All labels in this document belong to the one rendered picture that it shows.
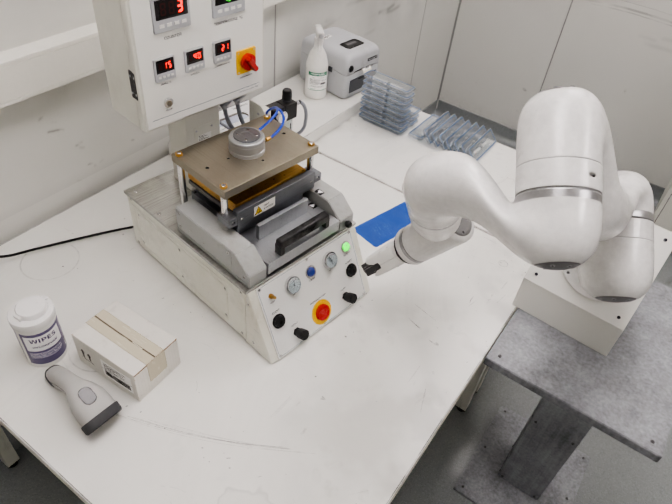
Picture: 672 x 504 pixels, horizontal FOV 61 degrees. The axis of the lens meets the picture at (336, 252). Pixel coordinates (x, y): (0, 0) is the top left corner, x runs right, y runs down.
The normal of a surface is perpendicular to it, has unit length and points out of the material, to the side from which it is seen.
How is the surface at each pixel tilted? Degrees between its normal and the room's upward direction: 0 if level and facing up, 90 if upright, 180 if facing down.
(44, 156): 90
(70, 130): 90
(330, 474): 0
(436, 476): 0
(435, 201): 98
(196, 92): 90
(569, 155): 39
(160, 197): 0
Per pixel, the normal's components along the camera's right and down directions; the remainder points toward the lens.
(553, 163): -0.43, -0.16
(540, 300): -0.61, 0.50
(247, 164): 0.09, -0.73
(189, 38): 0.73, 0.51
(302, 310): 0.69, 0.16
